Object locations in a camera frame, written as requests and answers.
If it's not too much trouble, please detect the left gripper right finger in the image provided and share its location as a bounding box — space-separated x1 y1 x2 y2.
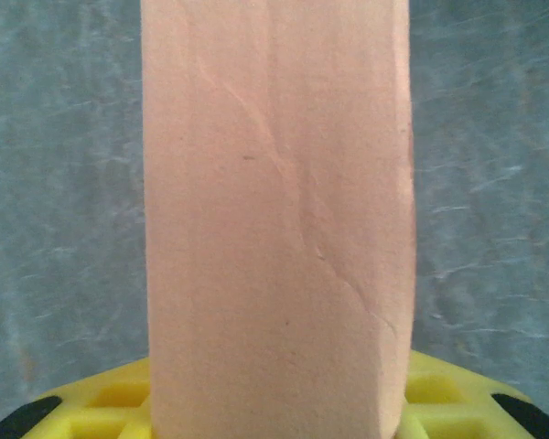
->
395 349 549 439

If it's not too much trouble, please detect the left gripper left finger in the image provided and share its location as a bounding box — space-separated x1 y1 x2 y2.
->
0 357 156 439

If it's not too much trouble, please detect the pink cardboard paper box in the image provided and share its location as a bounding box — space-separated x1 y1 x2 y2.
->
139 0 416 439

